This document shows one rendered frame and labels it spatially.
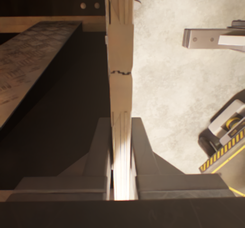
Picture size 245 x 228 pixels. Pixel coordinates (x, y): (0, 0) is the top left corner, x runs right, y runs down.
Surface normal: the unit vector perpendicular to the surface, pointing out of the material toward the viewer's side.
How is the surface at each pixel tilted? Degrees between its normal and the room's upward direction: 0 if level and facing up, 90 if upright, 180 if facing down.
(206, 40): 0
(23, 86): 80
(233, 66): 0
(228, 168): 0
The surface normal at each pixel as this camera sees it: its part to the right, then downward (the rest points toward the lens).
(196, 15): 0.02, 0.45
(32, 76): 0.00, -0.79
